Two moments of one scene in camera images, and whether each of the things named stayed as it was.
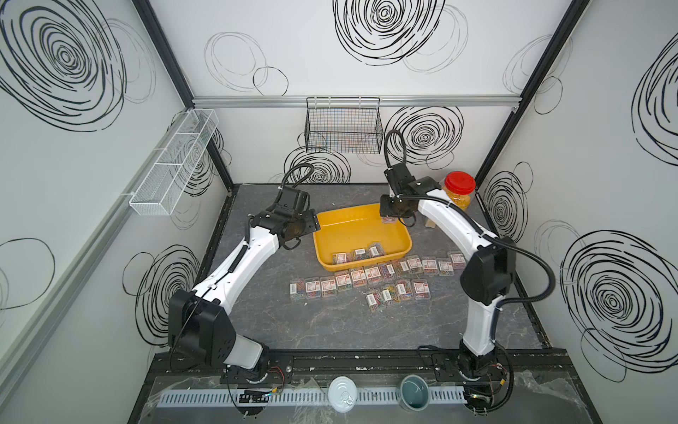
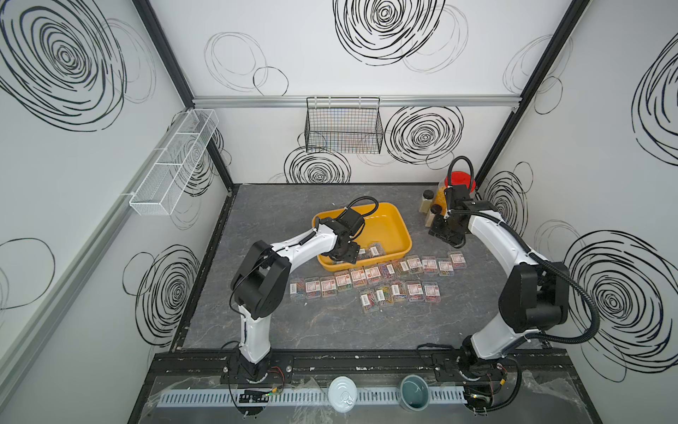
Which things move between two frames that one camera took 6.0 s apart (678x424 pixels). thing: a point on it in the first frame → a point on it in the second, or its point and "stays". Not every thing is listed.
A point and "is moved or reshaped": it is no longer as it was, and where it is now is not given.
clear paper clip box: [415, 265] stays
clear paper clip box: [458, 261] stays
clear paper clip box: [358, 278] stays
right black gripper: [383, 208] → [452, 239]
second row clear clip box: [387, 298] is moved or reshaped
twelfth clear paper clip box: [445, 268] stays
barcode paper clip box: [372, 302] is moved or reshaped
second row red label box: [421, 289] is moved or reshaped
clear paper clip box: [312, 287] stays
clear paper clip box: [342, 281] stays
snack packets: [400, 266] stays
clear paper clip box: [430, 266] stays
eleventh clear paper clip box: [297, 290] stays
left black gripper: [312, 222] → [352, 254]
